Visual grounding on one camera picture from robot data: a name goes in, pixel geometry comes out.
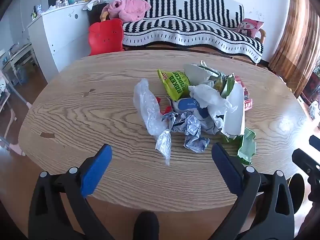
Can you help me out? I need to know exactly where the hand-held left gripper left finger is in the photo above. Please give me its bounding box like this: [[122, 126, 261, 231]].
[[28, 144, 115, 240]]

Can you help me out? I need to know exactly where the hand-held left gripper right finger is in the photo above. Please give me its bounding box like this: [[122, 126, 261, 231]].
[[211, 142, 295, 240]]

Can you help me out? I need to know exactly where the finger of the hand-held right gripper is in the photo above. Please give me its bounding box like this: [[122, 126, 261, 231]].
[[309, 135, 320, 153], [292, 149, 320, 202]]

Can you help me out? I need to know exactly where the black gold-rimmed trash bin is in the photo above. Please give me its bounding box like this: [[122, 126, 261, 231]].
[[286, 173, 306, 214]]

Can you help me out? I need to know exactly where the blue white patterned wrapper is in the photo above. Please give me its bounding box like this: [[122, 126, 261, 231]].
[[161, 111, 210, 153]]

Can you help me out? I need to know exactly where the blue white baby wipes packet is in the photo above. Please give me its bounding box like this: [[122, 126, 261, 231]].
[[172, 97, 210, 128]]

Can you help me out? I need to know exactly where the white tissue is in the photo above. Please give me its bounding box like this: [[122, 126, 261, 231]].
[[188, 84, 238, 130]]

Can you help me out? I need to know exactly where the green plastic tray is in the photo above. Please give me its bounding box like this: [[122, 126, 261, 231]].
[[237, 127, 257, 165]]

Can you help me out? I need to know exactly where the translucent filled plastic bag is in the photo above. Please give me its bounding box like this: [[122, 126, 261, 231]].
[[309, 101, 320, 120]]

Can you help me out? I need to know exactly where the wooden table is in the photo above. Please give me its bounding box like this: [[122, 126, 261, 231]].
[[19, 50, 316, 212]]

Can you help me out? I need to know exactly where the large white plastic packaging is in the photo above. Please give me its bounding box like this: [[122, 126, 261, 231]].
[[221, 82, 247, 137]]

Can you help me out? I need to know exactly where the silver foil wrapper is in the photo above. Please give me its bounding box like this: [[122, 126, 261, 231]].
[[155, 129, 173, 166]]

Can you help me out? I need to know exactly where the red pink carton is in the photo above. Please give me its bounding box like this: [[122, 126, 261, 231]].
[[234, 74, 253, 112]]

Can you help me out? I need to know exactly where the person's black socked foot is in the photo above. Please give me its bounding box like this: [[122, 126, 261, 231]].
[[135, 211, 160, 240]]

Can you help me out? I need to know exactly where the clear plastic bag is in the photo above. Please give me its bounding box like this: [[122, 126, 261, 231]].
[[133, 78, 173, 136]]

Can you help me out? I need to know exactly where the red wrapper scrap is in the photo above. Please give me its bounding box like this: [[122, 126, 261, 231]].
[[155, 95, 173, 114]]

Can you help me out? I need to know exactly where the green foil wrapper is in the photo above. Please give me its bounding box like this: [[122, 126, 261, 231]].
[[200, 60, 237, 98]]

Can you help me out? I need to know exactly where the green snack packet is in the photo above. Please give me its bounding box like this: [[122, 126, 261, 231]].
[[157, 69, 191, 101]]

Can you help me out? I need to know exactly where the brown striped curtain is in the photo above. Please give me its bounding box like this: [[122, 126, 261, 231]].
[[269, 0, 320, 98]]

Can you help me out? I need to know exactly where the white paper sheet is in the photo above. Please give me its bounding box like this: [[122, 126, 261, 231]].
[[183, 63, 213, 85]]

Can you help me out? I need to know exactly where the wooden sofa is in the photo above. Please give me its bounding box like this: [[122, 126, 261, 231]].
[[100, 4, 267, 64]]

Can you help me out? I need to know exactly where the pink cartoon pillow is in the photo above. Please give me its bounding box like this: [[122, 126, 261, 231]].
[[235, 18, 265, 39]]

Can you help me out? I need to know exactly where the red plastic chair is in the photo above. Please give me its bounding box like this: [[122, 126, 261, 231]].
[[87, 19, 125, 56]]

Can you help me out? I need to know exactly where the white storage rack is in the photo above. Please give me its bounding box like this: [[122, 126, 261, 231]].
[[1, 44, 39, 85]]

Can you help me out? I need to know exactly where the white cabinet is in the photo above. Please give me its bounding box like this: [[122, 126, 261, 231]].
[[27, 1, 95, 74]]

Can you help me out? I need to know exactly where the black white striped sofa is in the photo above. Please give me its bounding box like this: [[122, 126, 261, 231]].
[[121, 0, 264, 64]]

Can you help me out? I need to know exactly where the dark side cabinet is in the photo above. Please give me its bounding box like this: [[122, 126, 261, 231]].
[[87, 2, 110, 28]]

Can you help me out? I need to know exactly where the pink fleece blanket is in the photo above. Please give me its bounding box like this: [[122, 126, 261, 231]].
[[107, 0, 152, 22]]

